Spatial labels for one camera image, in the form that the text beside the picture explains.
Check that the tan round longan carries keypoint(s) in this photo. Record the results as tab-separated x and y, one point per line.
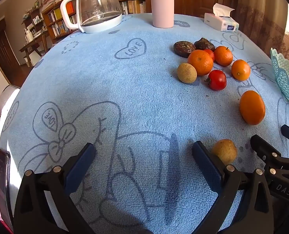
224	151
187	73

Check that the dark brown water chestnut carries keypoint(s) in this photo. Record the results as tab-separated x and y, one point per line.
204	44
183	49

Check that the patterned beige curtain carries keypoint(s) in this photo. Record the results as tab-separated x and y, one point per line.
261	24

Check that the white tissue pack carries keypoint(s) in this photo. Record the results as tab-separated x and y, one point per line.
220	22

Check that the teal lattice plastic basket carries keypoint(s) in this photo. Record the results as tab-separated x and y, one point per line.
287	78

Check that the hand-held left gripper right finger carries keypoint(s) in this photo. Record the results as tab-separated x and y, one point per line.
206	165

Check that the blue printed tablecloth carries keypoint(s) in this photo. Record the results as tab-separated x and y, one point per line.
134	90

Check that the picture frame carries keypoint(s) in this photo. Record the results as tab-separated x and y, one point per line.
38	2

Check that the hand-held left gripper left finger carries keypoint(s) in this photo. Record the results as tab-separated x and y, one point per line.
82	165

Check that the wooden desk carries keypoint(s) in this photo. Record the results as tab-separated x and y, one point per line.
31	46

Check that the small wooden shelf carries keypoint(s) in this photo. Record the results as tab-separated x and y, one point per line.
32	17

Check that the pink insulated bottle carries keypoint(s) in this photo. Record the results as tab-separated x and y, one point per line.
162	7

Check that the red tomato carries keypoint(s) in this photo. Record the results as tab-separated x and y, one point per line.
210	53
217	80

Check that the orange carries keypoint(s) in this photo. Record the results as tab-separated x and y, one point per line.
200	63
240	70
223	56
252	107

